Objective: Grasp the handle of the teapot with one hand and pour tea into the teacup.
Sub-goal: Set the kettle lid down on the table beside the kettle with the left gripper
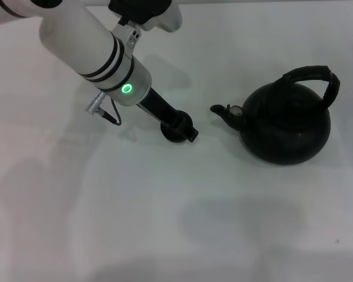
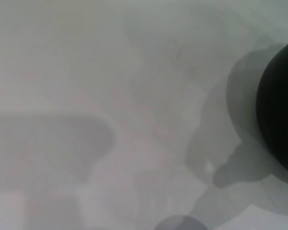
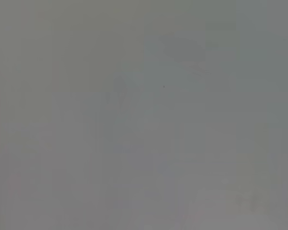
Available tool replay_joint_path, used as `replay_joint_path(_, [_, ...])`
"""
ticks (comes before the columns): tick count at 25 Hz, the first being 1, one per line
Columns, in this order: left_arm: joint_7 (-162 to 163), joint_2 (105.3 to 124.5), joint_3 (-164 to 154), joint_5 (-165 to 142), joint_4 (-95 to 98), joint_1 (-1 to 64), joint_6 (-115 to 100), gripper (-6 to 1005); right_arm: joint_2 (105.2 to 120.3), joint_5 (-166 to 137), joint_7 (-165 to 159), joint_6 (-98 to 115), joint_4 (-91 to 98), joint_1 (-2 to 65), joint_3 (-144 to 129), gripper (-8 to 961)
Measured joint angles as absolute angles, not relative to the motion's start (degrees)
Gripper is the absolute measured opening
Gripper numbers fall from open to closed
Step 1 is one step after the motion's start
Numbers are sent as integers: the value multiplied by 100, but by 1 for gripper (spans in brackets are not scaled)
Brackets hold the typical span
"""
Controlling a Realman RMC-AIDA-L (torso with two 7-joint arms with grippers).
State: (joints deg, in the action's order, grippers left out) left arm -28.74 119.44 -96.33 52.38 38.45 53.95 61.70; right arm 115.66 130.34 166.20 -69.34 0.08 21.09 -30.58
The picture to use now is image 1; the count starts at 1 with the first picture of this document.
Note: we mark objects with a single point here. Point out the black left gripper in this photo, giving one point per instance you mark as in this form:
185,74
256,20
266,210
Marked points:
160,107

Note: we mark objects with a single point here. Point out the dark brown teacup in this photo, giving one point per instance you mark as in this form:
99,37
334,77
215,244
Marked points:
173,138

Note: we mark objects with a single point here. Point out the black round teapot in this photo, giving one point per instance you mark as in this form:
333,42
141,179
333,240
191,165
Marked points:
285,132

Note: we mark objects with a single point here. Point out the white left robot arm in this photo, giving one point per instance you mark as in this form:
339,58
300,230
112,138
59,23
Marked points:
76,35

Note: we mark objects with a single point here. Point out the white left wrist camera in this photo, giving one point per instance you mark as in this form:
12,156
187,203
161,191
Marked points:
164,17

